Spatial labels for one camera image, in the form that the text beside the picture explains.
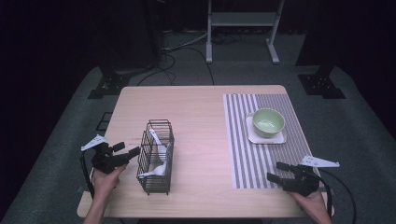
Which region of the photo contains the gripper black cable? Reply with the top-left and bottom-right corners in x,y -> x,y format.
79,151 -> 95,199
317,168 -> 358,224

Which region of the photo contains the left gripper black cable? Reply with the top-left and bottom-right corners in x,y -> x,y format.
79,151 -> 95,199

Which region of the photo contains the black stand base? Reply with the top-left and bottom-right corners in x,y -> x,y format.
87,65 -> 132,100
297,64 -> 347,100

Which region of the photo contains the green bowl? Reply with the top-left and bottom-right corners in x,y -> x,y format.
251,107 -> 286,139

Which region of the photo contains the person's left hand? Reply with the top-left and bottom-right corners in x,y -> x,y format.
92,163 -> 128,200

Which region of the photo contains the black wire basket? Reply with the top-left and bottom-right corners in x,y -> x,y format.
135,119 -> 176,196

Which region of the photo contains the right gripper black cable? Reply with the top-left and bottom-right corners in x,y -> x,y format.
317,168 -> 358,224

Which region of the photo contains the grey striped placemat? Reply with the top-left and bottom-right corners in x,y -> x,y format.
222,92 -> 310,189

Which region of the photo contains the grey floor cable bundle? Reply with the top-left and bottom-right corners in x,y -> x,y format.
162,31 -> 209,53

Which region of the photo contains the white square plate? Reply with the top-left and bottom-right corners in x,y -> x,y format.
246,113 -> 288,145

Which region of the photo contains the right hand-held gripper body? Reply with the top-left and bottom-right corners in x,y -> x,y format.
279,155 -> 340,198

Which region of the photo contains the person's right hand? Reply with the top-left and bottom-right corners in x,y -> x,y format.
288,189 -> 330,217

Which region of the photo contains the white ceramic spoon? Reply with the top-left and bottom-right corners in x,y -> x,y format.
137,162 -> 167,179
148,129 -> 168,164

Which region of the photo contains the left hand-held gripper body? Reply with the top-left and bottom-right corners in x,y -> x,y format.
80,133 -> 132,175

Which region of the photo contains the black floor cable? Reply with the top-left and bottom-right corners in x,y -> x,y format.
136,46 -> 216,87

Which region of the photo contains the white metal stand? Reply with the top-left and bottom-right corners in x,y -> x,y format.
205,0 -> 286,65

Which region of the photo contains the black frame on floor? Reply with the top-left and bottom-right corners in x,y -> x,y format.
95,111 -> 113,132

